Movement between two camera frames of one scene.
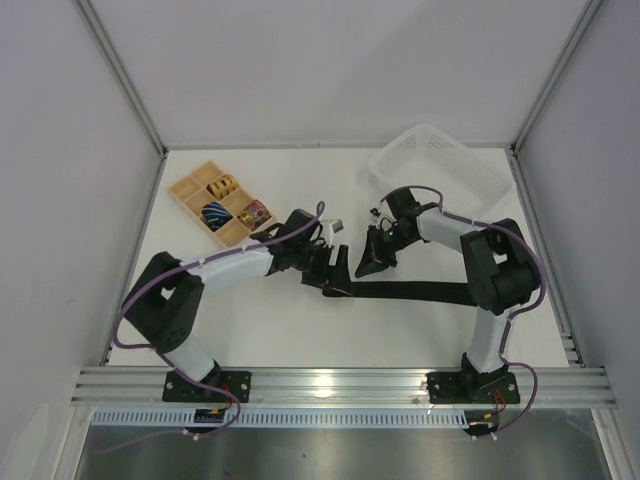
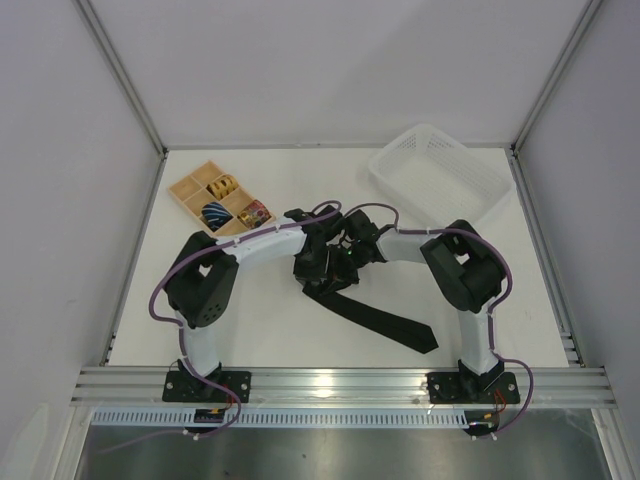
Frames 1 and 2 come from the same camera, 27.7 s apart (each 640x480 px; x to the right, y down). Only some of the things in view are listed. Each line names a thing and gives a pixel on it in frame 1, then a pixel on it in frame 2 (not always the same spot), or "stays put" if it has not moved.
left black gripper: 322,267 stays put
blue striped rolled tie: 214,214 stays put
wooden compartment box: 220,205 stays put
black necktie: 445,293 -> 415,336
